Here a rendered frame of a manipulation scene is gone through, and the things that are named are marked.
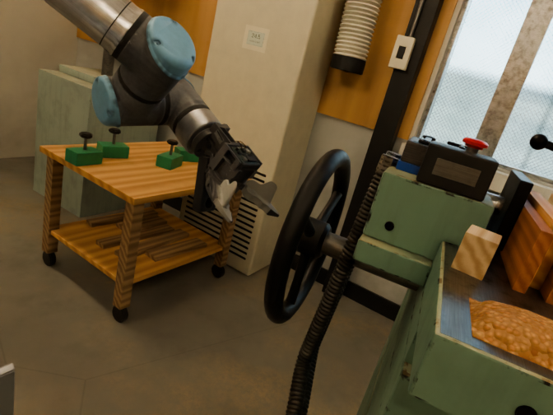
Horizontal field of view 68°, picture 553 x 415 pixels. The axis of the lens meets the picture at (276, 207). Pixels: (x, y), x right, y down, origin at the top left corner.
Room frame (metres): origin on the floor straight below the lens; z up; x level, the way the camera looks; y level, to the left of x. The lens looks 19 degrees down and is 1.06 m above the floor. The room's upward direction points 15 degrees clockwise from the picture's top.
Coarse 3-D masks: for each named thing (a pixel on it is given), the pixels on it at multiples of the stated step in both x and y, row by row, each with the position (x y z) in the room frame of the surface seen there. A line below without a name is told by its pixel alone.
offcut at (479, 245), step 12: (480, 228) 0.43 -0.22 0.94; (468, 240) 0.40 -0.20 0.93; (480, 240) 0.40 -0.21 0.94; (492, 240) 0.39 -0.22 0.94; (468, 252) 0.40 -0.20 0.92; (480, 252) 0.39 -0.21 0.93; (492, 252) 0.39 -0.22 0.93; (456, 264) 0.40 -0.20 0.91; (468, 264) 0.40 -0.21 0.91; (480, 264) 0.39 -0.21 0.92; (480, 276) 0.39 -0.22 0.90
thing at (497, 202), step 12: (516, 180) 0.51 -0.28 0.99; (528, 180) 0.50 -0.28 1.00; (504, 192) 0.55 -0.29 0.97; (516, 192) 0.49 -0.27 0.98; (528, 192) 0.49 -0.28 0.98; (504, 204) 0.51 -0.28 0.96; (516, 204) 0.49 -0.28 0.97; (492, 216) 0.56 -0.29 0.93; (504, 216) 0.49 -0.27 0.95; (516, 216) 0.49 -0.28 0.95; (492, 228) 0.52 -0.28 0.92; (504, 228) 0.49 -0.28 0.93; (504, 240) 0.49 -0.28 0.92
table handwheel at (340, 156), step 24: (312, 168) 0.55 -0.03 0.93; (336, 168) 0.57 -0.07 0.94; (312, 192) 0.51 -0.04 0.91; (336, 192) 0.70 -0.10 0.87; (288, 216) 0.49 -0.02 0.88; (336, 216) 0.72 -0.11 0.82; (288, 240) 0.48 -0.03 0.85; (312, 240) 0.58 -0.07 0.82; (336, 240) 0.58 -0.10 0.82; (288, 264) 0.47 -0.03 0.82; (312, 264) 0.69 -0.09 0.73; (360, 264) 0.56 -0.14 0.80; (288, 312) 0.55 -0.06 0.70
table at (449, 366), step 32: (352, 256) 0.50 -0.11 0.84; (384, 256) 0.48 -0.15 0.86; (416, 256) 0.49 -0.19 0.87; (448, 256) 0.43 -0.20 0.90; (448, 288) 0.35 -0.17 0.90; (480, 288) 0.37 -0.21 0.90; (448, 320) 0.29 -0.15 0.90; (416, 352) 0.30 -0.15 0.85; (448, 352) 0.26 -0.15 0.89; (480, 352) 0.26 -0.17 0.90; (416, 384) 0.26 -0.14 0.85; (448, 384) 0.26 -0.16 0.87; (480, 384) 0.25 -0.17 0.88; (512, 384) 0.25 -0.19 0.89; (544, 384) 0.24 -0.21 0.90
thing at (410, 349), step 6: (420, 288) 0.51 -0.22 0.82; (420, 294) 0.48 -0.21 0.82; (420, 300) 0.45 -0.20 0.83; (420, 306) 0.42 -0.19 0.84; (414, 312) 0.46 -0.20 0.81; (420, 312) 0.40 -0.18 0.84; (414, 318) 0.43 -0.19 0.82; (414, 324) 0.40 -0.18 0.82; (414, 330) 0.38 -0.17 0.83; (414, 336) 0.36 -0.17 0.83; (408, 342) 0.39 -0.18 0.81; (414, 342) 0.36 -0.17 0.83; (408, 348) 0.37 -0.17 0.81; (414, 348) 0.36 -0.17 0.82; (408, 354) 0.36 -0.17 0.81; (408, 360) 0.36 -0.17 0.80
